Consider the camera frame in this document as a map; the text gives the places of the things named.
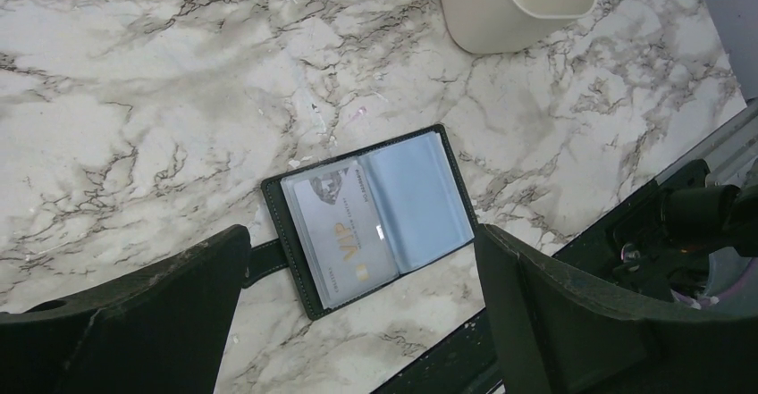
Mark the silver VIP credit card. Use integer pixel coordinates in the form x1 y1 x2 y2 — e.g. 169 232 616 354
285 160 400 308

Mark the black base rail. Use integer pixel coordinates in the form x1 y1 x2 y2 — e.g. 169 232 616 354
373 159 712 394

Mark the black leather card holder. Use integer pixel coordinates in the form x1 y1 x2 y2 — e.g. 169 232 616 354
243 124 476 320

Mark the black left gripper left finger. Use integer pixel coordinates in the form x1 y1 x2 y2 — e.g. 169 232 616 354
1 225 251 393

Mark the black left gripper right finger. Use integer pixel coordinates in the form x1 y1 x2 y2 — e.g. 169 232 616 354
474 224 757 393

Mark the cream oblong plastic tray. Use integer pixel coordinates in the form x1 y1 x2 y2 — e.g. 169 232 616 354
441 0 597 54

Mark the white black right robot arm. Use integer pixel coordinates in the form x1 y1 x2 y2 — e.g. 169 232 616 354
609 178 757 316

